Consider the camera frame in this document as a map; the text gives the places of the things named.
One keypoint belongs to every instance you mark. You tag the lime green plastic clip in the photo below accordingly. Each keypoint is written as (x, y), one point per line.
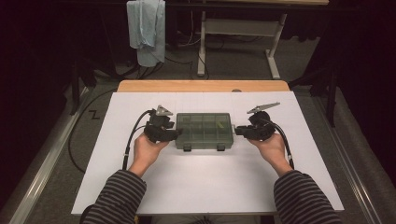
(220, 124)

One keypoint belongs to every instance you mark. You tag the wooden table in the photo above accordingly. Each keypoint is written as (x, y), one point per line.
(202, 85)

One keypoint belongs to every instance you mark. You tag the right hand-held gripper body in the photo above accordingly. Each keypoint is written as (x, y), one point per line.
(261, 129)

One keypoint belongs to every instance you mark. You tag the person's left hand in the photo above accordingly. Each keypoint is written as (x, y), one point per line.
(146, 155)

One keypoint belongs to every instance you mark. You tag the metal floor rail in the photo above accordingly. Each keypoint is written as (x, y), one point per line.
(43, 168)
(348, 161)

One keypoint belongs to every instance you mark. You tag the white frame desk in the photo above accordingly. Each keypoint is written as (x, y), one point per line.
(239, 26)

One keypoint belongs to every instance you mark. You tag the grey translucent plastic compartment box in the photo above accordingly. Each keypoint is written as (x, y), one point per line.
(199, 133)

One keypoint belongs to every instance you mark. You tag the white table cover sheet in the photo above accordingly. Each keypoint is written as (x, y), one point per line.
(202, 183)

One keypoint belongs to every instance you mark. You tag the person's right hand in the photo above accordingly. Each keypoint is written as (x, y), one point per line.
(275, 152)

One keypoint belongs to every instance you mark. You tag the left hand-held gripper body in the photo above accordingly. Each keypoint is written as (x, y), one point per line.
(155, 130)

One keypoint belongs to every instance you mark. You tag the black stand legs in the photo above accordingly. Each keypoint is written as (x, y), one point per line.
(331, 93)
(75, 90)

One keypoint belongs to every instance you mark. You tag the light blue hanging cloth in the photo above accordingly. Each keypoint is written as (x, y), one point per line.
(146, 28)

